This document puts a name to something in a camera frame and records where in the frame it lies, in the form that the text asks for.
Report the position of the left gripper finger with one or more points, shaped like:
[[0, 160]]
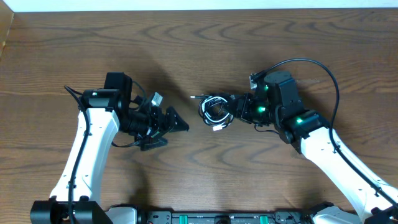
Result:
[[174, 122], [151, 143]]

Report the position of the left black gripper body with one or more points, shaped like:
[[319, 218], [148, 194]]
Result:
[[143, 124]]

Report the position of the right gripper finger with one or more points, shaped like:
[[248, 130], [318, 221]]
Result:
[[229, 118], [229, 97]]

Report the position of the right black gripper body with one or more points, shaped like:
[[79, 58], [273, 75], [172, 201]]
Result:
[[255, 111]]

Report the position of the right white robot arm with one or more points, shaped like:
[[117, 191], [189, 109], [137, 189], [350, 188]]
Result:
[[276, 101]]

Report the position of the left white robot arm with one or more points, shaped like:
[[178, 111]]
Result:
[[103, 113]]

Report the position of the cardboard box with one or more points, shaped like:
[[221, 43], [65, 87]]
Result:
[[6, 19]]

